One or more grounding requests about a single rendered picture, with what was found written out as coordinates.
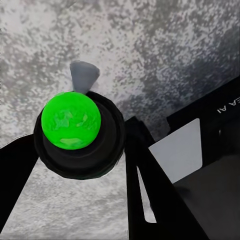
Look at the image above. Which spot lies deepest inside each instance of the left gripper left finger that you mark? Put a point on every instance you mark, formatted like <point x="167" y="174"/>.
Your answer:
<point x="17" y="161"/>

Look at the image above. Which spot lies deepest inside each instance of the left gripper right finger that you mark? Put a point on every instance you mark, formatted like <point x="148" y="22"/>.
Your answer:
<point x="174" y="220"/>

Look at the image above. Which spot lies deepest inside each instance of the insectifuge atomizer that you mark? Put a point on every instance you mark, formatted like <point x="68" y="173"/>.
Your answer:
<point x="81" y="134"/>

